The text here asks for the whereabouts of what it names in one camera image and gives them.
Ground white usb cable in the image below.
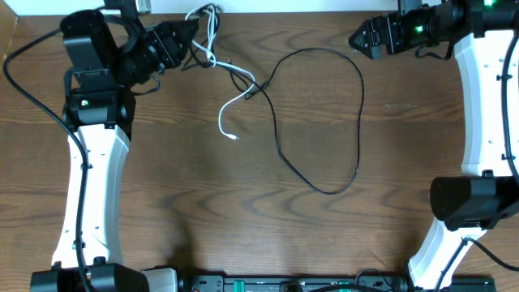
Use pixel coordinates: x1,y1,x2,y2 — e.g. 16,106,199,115
185,3,257,142

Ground black usb cable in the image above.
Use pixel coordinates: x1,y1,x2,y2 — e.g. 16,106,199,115
180,3,365,195

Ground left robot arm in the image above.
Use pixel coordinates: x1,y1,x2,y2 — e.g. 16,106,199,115
30,8,199,291

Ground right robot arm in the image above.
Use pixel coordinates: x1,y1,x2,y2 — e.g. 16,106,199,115
348,0,518,291

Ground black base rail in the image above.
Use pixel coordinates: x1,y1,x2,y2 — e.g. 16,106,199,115
178,272,498,292

